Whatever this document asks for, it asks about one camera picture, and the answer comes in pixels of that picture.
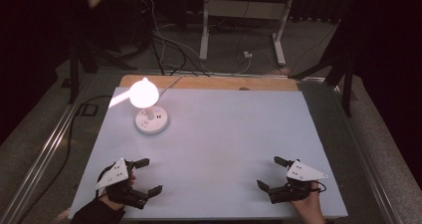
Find white metal stand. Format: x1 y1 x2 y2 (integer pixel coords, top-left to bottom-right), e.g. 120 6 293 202
198 0 298 67

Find person's right hand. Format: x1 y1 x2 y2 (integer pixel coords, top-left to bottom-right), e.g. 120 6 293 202
290 181 328 224

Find white lamp cable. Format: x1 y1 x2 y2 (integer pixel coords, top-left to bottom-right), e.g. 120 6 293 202
158 74 185 97

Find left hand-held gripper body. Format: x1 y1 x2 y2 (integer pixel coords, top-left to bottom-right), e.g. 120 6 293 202
95 157 150 210

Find black metal stand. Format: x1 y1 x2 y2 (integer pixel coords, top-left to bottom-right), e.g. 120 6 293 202
288 16 363 117

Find wooden table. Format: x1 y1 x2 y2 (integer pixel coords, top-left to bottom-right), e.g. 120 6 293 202
118 74 300 93

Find aluminium floor rail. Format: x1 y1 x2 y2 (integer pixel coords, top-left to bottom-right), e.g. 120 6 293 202
0 72 98 224
326 83 404 224

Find white plug with cable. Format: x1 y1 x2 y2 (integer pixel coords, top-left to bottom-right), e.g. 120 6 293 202
232 50 254 76

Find white floor cable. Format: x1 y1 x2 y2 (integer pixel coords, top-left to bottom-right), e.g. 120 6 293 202
144 0 208 73

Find long black floor cable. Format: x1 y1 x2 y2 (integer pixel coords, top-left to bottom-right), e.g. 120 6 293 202
15 94 114 224

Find black floor cable bundle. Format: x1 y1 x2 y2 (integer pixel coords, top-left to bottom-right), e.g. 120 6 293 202
149 31 211 78

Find white desk lamp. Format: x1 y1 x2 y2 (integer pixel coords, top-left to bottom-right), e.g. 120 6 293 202
128 77 169 135

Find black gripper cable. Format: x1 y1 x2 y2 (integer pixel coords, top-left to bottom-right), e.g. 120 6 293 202
312 180 327 194

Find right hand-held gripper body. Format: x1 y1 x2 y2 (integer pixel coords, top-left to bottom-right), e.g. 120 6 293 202
267 159 329 205

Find light grey table mat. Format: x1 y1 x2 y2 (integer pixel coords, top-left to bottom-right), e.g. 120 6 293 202
68 86 349 220

